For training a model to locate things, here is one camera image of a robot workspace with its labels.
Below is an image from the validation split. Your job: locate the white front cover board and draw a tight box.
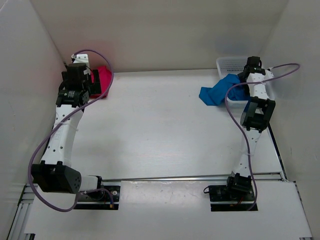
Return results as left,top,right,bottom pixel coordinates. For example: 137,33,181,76
25,181,312,240

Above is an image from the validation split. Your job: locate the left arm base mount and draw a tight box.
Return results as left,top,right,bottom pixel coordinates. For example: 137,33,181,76
74,181,121,211

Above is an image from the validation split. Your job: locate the aluminium rail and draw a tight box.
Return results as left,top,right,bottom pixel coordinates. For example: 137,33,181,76
102,172,288,182
6,184,36,240

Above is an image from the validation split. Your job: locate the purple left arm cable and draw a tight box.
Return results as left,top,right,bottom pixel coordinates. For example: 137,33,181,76
27,48,116,213

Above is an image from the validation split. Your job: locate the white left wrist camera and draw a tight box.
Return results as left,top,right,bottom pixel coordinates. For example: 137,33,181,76
71,53,90,67

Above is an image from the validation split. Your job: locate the red t-shirt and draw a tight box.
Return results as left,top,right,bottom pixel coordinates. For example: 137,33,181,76
89,92,109,100

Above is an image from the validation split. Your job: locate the blue t-shirt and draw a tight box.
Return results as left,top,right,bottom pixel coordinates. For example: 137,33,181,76
198,74,250,106

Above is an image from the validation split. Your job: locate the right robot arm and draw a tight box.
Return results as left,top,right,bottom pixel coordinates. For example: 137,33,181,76
224,56,276,200

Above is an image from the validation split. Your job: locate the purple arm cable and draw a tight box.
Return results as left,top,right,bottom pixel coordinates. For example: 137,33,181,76
27,48,116,213
224,62,301,210

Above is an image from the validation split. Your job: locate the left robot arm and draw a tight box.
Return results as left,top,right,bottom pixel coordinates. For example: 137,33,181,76
31,63,105,200

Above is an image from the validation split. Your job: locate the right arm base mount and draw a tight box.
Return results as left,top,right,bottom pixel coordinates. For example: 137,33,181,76
203,185,258,212

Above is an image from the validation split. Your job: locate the aluminium left side rail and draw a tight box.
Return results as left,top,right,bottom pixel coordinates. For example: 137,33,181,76
6,184,36,240

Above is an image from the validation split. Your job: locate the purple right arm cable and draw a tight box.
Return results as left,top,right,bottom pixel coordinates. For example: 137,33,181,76
224,62,301,210

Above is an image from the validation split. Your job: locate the aluminium front rail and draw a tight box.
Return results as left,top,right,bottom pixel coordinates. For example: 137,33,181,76
102,172,288,182

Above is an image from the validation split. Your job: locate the white plastic laundry basket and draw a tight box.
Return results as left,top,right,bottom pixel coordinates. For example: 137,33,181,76
215,56,276,109

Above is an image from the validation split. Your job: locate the pink t-shirt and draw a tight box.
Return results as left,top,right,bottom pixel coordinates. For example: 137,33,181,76
90,66,112,96

